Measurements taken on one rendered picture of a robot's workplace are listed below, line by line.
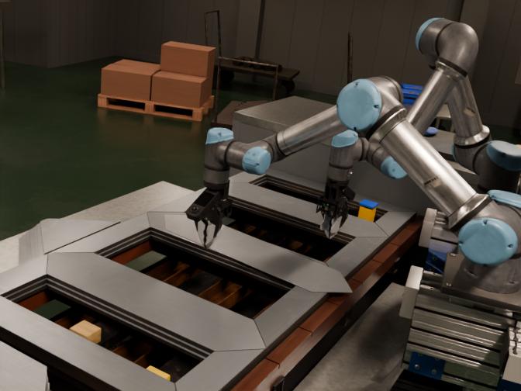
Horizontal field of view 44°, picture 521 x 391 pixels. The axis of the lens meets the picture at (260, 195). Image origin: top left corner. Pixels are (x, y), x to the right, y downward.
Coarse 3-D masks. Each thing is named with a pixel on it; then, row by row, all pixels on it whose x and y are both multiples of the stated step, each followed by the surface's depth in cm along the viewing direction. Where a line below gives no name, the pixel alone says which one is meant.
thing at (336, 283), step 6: (336, 276) 196; (342, 276) 196; (324, 282) 191; (330, 282) 191; (336, 282) 192; (342, 282) 192; (318, 288) 187; (324, 288) 188; (330, 288) 188; (336, 288) 189; (342, 288) 189
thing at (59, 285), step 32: (320, 192) 267; (160, 224) 216; (288, 224) 237; (224, 256) 201; (32, 288) 172; (64, 288) 173; (288, 288) 190; (128, 320) 164; (32, 352) 148; (192, 352) 154; (96, 384) 139
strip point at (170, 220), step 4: (164, 216) 223; (168, 216) 223; (172, 216) 223; (176, 216) 224; (180, 216) 224; (184, 216) 225; (164, 220) 219; (168, 220) 220; (172, 220) 220; (176, 220) 221; (180, 220) 221; (184, 220) 221; (168, 224) 217; (172, 224) 217; (176, 224) 218
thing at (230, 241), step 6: (228, 234) 215; (234, 234) 216; (240, 234) 216; (246, 234) 217; (216, 240) 209; (222, 240) 210; (228, 240) 210; (234, 240) 211; (240, 240) 212; (246, 240) 212; (216, 246) 206; (222, 246) 206; (228, 246) 207; (234, 246) 207; (222, 252) 202
